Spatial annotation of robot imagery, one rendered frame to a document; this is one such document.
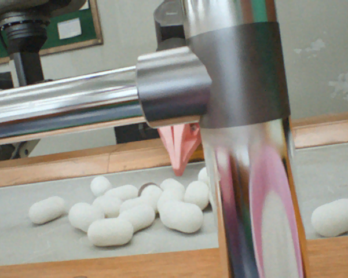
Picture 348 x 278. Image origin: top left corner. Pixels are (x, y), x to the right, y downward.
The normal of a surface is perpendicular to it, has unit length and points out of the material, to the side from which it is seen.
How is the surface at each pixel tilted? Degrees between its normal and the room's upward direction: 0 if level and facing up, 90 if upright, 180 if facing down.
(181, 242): 0
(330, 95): 90
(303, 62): 90
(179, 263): 0
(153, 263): 0
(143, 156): 45
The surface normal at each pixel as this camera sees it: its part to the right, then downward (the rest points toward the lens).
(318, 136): -0.23, -0.58
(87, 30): -0.14, 0.15
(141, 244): -0.17, -0.98
